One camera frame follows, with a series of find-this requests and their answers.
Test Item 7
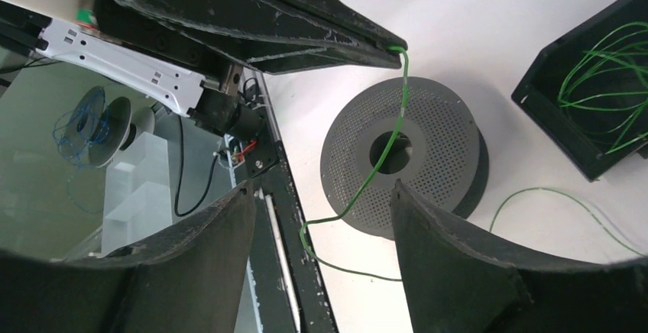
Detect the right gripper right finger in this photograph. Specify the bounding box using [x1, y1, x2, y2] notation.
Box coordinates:
[390, 182, 647, 332]

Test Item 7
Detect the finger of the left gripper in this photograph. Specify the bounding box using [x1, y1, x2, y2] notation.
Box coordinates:
[93, 0, 407, 76]

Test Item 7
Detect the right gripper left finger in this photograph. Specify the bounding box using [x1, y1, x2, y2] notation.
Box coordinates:
[1, 181, 257, 332]

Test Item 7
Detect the long green cable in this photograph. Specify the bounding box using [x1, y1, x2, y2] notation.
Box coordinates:
[298, 44, 648, 283]

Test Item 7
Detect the dark grey cable spool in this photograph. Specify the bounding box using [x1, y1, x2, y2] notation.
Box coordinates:
[320, 77, 489, 239]

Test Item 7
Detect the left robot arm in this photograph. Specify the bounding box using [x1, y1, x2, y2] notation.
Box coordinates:
[1, 0, 407, 141]

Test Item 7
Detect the black plastic bin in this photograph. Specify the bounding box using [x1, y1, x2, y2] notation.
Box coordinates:
[511, 0, 647, 181]

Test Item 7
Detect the background spool with blue wire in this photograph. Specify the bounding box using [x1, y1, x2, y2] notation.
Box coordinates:
[52, 86, 156, 171]

